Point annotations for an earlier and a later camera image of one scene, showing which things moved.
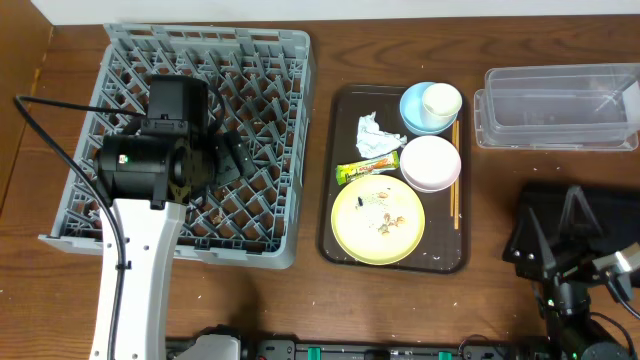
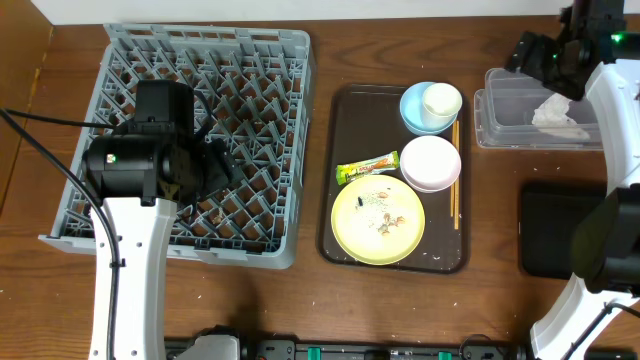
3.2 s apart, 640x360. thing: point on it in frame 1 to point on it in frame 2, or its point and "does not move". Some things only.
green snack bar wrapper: (347, 172) does not move
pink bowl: (430, 164) does not move
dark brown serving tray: (394, 189) does not move
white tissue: (372, 141) to (552, 118)
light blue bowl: (410, 110) does not move
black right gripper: (545, 263) to (530, 55)
